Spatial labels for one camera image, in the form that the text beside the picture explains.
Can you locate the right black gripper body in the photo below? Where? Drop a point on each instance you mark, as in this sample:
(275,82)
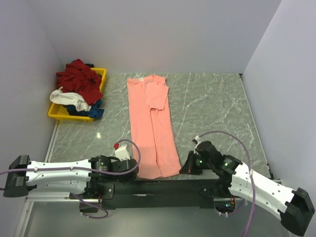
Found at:
(207,163)

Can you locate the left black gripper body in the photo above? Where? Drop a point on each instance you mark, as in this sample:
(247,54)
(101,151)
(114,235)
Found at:
(133,177)

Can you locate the pink t shirt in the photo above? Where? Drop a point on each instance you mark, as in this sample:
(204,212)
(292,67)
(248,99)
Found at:
(151,128)

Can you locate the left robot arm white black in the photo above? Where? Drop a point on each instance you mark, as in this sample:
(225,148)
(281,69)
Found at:
(85,177)

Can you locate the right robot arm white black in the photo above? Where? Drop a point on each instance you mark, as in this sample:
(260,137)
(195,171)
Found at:
(294,208)

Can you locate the black base beam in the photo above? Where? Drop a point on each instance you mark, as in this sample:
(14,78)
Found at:
(157,193)

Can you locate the blue t shirt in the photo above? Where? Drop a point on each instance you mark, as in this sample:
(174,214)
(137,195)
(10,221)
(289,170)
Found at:
(96,111)

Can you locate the yellow plastic bin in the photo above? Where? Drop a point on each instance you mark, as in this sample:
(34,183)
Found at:
(60,113)

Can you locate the white t shirt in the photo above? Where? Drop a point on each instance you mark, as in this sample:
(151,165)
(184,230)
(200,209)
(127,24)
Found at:
(69,99)

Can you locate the red t shirt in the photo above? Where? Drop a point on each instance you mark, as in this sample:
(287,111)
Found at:
(81,79)

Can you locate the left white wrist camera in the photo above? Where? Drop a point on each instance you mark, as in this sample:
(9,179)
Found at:
(121,152)

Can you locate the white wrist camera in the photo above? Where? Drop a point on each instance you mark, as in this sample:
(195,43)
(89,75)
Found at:
(121,152)
(197,140)

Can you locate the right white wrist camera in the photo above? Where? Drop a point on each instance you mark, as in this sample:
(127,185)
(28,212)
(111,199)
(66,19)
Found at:
(197,140)

